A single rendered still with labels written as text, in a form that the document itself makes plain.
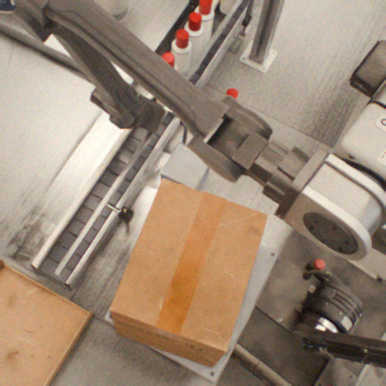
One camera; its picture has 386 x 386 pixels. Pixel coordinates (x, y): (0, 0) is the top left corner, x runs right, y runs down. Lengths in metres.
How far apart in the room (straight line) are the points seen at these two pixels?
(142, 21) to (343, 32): 0.62
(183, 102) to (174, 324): 0.45
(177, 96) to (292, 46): 0.98
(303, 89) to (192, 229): 0.71
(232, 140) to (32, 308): 0.76
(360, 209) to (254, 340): 1.26
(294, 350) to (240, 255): 0.94
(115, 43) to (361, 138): 0.38
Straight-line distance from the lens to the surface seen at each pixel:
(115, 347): 1.43
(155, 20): 1.78
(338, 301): 1.97
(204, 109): 0.90
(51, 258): 1.45
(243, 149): 0.89
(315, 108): 1.73
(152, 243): 1.19
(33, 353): 1.45
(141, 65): 0.89
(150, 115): 1.42
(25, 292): 1.48
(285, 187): 0.87
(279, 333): 2.08
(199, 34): 1.54
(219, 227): 1.21
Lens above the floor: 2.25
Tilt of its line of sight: 66 degrees down
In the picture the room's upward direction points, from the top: 10 degrees clockwise
